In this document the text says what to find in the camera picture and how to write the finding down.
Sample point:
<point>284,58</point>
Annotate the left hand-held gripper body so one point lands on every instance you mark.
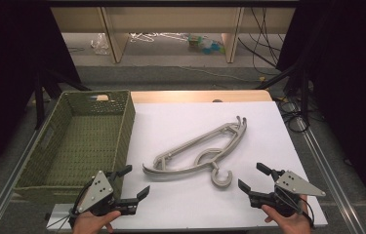
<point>97,191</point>

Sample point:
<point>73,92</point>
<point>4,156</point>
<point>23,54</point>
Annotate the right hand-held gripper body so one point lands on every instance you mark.
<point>296,187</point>

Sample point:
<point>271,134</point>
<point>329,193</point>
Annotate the green woven basket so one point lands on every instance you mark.
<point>83,143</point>

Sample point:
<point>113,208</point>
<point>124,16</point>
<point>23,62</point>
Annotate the person's left hand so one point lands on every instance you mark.
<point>89,225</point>

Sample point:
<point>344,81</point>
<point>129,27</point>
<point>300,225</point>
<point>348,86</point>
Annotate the person's right hand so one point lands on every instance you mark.
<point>289,225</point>

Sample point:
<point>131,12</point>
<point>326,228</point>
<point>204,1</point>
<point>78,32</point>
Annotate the white table sheet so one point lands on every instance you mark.
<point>177,120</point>

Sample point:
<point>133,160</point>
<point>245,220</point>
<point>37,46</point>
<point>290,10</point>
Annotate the black metal stand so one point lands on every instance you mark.
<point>39,104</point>
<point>304,97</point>

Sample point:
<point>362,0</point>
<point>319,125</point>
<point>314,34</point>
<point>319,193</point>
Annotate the clear plastic bag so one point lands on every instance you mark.
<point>100,44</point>

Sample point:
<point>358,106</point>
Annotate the black curtain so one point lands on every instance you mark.
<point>8,65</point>
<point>349,65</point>

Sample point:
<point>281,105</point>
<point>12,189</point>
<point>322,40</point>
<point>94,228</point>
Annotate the colourful plastic toys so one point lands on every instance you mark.
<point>206,45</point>

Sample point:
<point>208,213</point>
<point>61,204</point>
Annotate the beige wooden desk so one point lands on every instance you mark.
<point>170,19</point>

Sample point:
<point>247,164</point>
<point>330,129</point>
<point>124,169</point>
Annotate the black metal bar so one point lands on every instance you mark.
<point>170,3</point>

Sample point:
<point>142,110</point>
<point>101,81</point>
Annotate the aluminium rail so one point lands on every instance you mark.
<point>330,175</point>
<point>5,195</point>

